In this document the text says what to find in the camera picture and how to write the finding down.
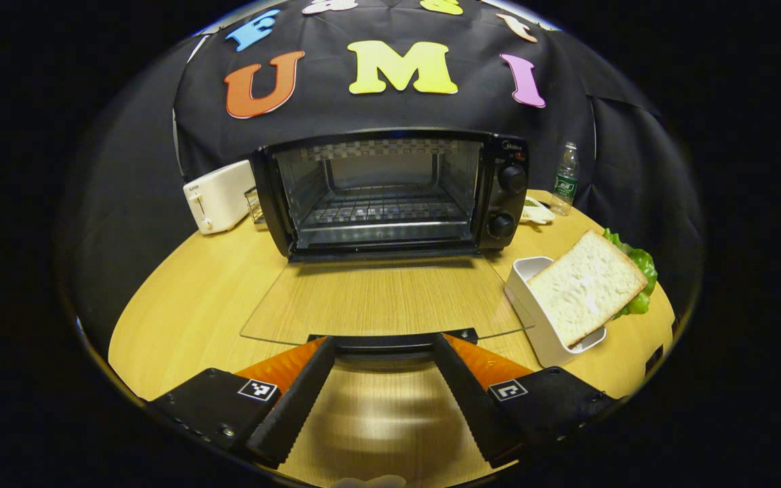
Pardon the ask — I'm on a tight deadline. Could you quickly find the white divided plate with beans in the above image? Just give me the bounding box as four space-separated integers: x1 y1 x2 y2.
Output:
519 195 557 226

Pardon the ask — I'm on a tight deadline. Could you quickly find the lettuce sandwich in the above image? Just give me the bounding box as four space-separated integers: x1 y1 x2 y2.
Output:
527 227 659 350

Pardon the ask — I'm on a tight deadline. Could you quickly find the black electric oven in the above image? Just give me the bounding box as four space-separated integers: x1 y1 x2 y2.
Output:
240 127 535 360

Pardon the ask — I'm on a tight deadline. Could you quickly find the white plastic tray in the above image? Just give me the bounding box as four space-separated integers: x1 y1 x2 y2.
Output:
504 256 608 369

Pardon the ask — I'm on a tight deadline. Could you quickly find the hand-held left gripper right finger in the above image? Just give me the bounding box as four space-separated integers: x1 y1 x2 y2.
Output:
431 332 620 470

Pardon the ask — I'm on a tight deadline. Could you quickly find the small clear glass container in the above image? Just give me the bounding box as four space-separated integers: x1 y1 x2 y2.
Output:
245 186 266 224

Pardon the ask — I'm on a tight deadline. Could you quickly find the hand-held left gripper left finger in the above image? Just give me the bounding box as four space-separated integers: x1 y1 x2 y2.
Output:
148 335 337 470

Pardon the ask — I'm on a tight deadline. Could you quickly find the clear plastic water bottle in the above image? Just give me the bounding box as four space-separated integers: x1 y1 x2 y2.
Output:
551 141 580 216

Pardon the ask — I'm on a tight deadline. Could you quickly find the white toaster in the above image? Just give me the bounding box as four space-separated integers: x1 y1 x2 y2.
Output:
182 159 257 235

